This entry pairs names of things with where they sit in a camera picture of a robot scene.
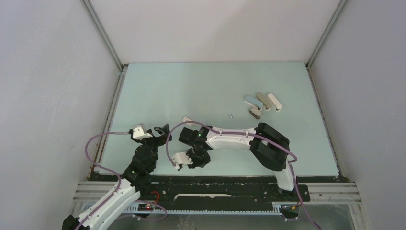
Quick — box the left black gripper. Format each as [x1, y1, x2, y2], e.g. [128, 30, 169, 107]
[131, 124, 171, 170]

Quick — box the white staple box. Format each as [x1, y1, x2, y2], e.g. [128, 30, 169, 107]
[182, 116, 192, 122]

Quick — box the beige brown mini stapler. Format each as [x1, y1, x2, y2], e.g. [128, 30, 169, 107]
[249, 108, 261, 120]

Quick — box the light blue stapler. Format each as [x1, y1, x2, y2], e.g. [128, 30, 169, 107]
[245, 95, 264, 110]

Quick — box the grey white stapler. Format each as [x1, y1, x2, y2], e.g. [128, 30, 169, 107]
[256, 92, 272, 111]

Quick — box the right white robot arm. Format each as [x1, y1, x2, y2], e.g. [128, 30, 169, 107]
[171, 123, 298, 200]

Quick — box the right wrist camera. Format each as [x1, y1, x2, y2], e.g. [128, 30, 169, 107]
[172, 152, 193, 171]

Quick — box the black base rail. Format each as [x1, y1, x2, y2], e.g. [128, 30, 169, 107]
[90, 172, 318, 212]

